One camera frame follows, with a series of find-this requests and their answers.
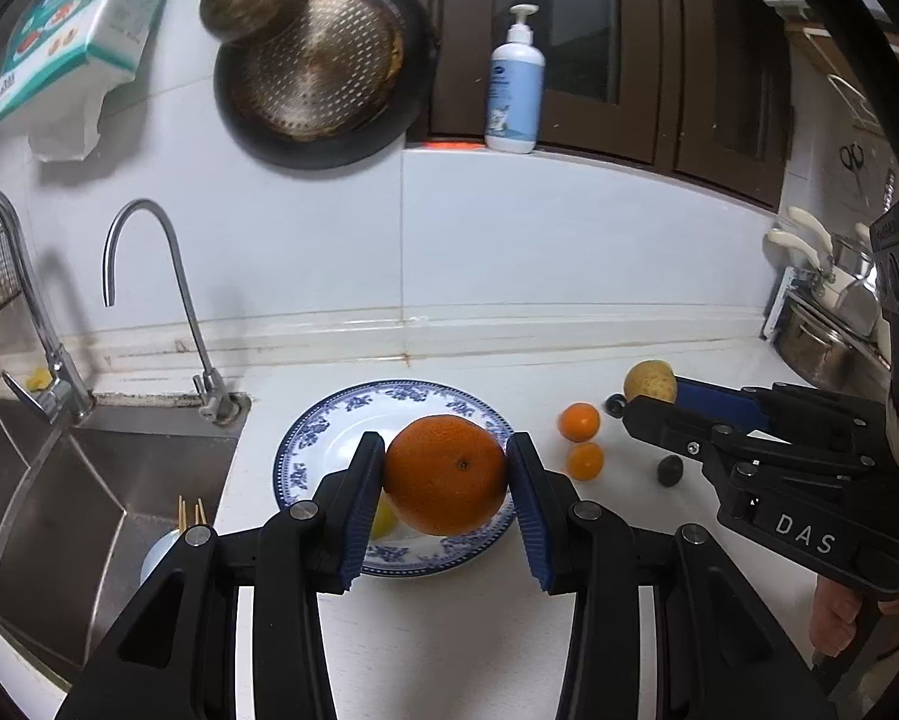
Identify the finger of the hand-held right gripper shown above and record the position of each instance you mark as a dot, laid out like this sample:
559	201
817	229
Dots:
719	403
666	426

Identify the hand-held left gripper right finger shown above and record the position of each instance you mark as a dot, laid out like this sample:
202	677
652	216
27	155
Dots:
530	517

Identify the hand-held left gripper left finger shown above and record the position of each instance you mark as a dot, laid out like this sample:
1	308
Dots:
361	517

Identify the blue and white patterned plate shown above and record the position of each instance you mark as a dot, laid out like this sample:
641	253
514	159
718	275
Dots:
322	435

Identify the large orange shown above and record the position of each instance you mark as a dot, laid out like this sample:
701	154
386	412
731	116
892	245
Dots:
446	475

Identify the person's right hand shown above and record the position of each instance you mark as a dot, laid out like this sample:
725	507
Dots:
831	619

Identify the yellow fruit piece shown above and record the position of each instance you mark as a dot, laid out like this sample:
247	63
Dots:
384	521

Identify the small dark round fruit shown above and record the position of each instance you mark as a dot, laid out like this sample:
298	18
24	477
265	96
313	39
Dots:
670	471

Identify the yellow pear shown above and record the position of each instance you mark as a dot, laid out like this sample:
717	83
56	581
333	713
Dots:
650	382

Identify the small black cap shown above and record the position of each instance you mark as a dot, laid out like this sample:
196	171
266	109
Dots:
614	405

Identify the small tangerine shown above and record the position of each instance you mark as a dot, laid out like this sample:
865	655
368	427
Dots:
585	461
578	421

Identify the stainless steel pot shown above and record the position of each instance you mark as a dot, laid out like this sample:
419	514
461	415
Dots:
816	341

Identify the wooden chopsticks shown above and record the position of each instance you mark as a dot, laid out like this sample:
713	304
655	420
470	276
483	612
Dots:
191	514

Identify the thin gooseneck faucet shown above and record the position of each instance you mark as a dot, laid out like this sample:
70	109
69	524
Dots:
194	330

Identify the hanging scissors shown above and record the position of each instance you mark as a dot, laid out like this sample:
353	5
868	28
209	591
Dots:
854	161

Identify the stainless steel sink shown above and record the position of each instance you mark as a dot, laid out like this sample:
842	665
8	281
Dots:
59	510

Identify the yellow sponge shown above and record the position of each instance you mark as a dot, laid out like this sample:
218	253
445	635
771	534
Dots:
38	379

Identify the orange tape strip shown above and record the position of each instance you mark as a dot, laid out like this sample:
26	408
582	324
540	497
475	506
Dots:
455	143

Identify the white pump soap bottle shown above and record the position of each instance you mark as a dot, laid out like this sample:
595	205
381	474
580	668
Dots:
515	94

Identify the large chrome sink faucet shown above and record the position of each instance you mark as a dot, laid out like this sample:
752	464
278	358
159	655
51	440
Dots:
37	315

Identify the black frying pan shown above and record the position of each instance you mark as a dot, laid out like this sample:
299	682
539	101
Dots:
412	67

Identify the perforated metal steamer plate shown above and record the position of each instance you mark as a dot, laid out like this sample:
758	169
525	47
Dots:
322	67

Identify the brass coloured metal bowl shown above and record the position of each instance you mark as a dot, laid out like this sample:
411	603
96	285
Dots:
250	0

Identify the paper towel package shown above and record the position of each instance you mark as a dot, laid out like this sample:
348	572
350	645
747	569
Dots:
67	22

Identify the dark brown window frame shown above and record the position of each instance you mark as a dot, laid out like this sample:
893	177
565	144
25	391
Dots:
606	52

